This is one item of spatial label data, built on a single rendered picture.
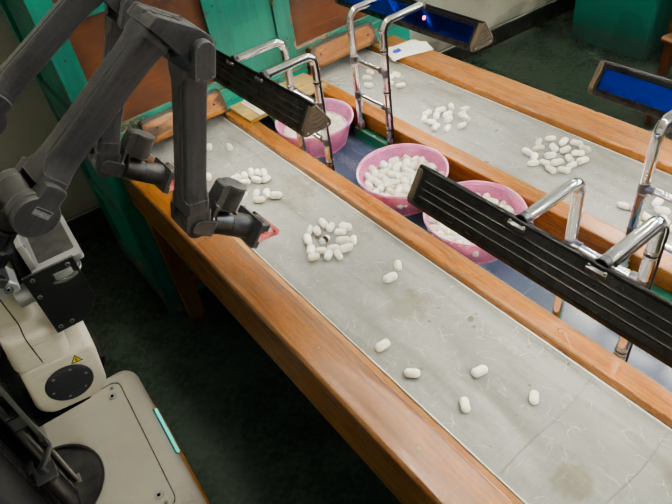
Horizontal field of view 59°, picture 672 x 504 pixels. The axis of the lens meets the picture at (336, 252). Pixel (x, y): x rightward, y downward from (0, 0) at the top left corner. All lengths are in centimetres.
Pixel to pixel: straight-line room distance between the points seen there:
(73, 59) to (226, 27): 50
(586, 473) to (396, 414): 34
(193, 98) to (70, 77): 90
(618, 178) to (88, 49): 156
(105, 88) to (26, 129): 191
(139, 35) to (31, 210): 33
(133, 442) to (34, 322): 62
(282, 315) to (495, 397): 50
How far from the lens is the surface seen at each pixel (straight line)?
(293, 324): 136
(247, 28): 220
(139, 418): 196
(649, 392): 128
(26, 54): 146
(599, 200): 171
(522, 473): 117
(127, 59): 104
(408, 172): 179
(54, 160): 106
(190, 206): 124
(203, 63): 108
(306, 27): 234
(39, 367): 146
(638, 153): 187
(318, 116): 143
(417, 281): 144
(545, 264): 101
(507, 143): 190
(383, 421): 118
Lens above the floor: 177
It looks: 42 degrees down
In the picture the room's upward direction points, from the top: 10 degrees counter-clockwise
